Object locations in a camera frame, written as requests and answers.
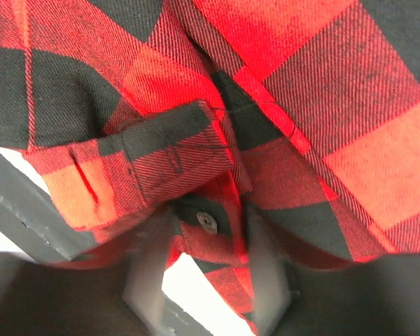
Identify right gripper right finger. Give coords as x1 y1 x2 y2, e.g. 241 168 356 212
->
246 206 420 335

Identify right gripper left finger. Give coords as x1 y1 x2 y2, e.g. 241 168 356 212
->
0 207 175 335

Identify red black plaid shirt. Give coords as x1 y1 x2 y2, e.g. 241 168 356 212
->
0 1 420 335

